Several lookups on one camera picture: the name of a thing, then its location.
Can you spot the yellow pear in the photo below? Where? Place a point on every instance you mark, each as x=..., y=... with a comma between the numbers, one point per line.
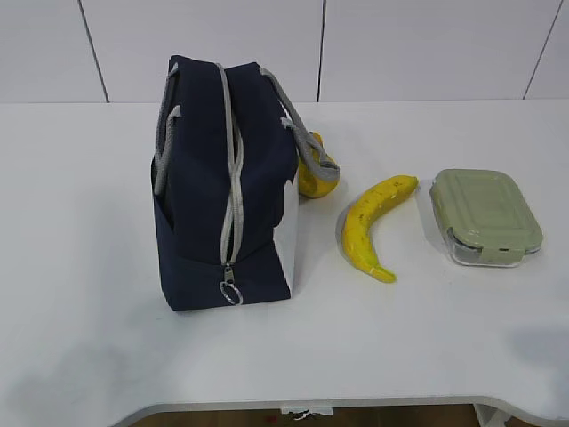
x=313, y=180

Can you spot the navy blue lunch bag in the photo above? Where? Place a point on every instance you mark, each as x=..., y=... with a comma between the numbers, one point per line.
x=225, y=176

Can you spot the yellow banana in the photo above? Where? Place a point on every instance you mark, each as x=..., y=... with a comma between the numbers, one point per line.
x=356, y=240

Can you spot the green lidded glass container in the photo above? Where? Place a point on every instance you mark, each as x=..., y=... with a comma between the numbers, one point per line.
x=483, y=218

